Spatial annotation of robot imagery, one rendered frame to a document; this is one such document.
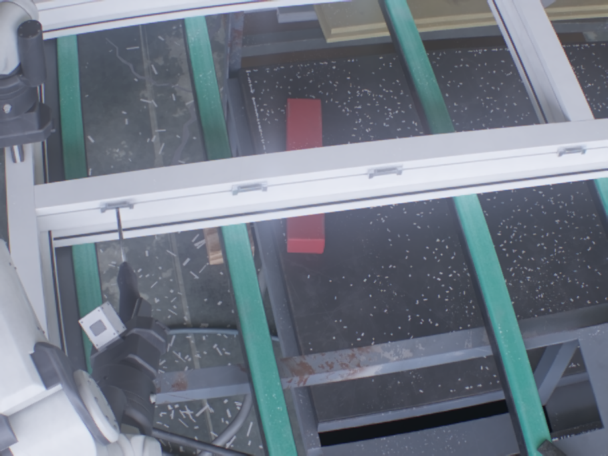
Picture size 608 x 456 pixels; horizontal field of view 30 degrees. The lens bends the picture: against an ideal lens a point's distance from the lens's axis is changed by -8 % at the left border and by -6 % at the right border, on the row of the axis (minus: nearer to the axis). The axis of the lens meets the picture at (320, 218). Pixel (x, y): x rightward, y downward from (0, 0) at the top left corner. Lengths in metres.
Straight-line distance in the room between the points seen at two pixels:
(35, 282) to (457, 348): 0.59
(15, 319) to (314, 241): 0.96
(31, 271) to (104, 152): 1.32
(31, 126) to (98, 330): 0.31
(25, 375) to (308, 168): 0.71
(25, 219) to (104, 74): 1.44
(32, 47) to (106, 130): 1.48
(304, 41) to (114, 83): 0.86
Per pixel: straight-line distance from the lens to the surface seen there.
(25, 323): 1.12
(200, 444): 2.31
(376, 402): 1.89
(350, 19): 2.30
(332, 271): 2.00
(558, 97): 1.86
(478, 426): 1.93
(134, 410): 1.41
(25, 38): 1.47
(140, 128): 2.93
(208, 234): 2.68
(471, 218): 1.76
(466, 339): 1.69
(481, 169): 1.77
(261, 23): 2.75
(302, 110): 2.15
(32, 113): 1.60
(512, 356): 1.65
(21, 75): 1.53
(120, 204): 1.65
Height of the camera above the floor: 2.27
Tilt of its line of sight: 55 degrees down
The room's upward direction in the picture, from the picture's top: 8 degrees clockwise
